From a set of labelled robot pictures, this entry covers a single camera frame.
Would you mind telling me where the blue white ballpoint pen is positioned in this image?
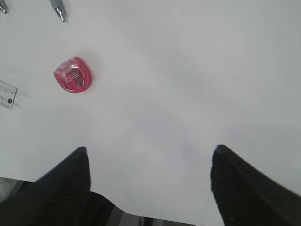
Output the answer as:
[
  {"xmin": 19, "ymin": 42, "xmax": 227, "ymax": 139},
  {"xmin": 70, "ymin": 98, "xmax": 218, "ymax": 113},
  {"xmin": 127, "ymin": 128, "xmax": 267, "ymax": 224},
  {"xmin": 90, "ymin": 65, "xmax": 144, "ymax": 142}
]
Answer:
[{"xmin": 49, "ymin": 0, "xmax": 66, "ymax": 22}]

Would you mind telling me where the pink pencil sharpener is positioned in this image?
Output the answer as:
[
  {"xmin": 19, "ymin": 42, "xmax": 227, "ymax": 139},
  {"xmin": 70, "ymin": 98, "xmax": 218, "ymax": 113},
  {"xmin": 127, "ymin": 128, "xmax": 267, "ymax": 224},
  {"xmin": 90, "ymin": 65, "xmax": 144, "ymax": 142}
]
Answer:
[{"xmin": 54, "ymin": 56, "xmax": 92, "ymax": 93}]

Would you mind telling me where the white grey ballpoint pen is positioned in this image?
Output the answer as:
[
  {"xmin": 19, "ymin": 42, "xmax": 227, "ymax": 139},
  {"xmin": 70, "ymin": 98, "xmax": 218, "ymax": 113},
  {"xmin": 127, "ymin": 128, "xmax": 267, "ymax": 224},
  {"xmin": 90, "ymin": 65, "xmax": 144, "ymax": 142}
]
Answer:
[{"xmin": 0, "ymin": 0, "xmax": 8, "ymax": 14}]

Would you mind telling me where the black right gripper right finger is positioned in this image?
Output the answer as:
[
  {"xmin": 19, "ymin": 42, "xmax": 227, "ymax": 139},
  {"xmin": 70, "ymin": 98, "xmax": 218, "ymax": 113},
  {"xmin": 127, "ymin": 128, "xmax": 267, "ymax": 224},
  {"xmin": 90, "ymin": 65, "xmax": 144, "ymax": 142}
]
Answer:
[{"xmin": 211, "ymin": 145, "xmax": 301, "ymax": 226}]

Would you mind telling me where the clear plastic ruler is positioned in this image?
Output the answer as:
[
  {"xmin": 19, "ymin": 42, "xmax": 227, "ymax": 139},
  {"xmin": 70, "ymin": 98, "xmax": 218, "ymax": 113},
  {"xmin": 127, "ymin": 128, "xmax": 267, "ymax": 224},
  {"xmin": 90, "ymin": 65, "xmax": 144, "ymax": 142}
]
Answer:
[{"xmin": 0, "ymin": 81, "xmax": 18, "ymax": 110}]

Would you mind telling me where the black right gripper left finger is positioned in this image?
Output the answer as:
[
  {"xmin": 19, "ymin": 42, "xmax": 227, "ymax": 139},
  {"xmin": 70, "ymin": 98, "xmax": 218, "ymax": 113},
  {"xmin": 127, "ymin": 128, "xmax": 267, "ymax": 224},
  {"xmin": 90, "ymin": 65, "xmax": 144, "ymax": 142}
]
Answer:
[{"xmin": 0, "ymin": 147, "xmax": 91, "ymax": 226}]

